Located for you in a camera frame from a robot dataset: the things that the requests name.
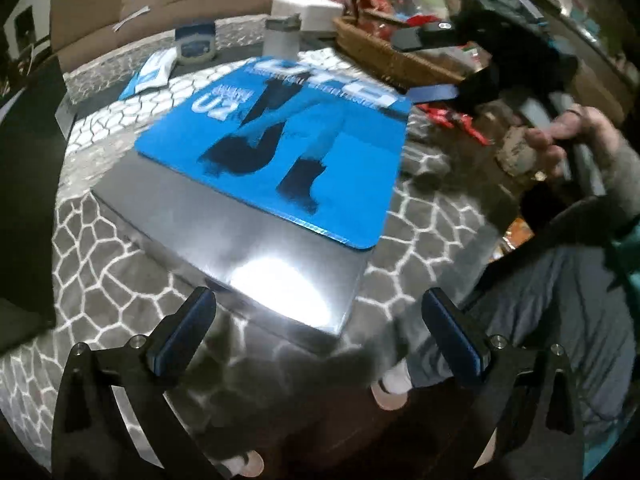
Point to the wicker basket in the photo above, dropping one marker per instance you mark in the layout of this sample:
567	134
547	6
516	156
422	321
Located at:
380	55

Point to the brown speckled round object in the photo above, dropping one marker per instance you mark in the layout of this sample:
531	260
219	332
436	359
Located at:
515	152

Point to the white tissue container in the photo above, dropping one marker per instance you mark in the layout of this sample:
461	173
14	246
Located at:
310	10

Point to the white paper sheet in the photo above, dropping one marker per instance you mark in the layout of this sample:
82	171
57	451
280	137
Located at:
131	16

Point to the red snack packets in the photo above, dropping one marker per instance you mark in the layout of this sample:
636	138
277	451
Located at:
380	0

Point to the brown sofa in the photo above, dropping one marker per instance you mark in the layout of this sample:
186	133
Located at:
100	5

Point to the person's right forearm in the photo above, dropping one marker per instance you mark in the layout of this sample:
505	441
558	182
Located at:
625	165

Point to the blue label jar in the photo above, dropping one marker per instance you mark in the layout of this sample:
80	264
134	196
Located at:
196	42

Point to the red wrappers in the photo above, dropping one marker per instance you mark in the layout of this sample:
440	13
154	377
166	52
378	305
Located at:
450	117

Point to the small white bottle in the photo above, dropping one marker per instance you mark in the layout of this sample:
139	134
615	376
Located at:
281	37

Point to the grey patterned tablecloth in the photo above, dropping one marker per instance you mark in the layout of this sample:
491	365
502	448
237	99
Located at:
100	300

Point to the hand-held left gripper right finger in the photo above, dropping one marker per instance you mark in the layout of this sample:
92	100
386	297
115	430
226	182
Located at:
450	330

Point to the person's right hand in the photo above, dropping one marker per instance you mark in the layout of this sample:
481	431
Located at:
580	135

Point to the black panel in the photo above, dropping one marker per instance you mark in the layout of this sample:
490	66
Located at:
25	185

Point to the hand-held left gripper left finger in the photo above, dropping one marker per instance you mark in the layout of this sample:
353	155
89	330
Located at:
185	330

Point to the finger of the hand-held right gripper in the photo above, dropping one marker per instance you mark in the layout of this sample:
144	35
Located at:
432	94
420	37

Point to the grey storage box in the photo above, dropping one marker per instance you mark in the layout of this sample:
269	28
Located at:
225	240

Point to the white and blue packet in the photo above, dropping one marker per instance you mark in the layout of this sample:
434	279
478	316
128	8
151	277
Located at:
150	72

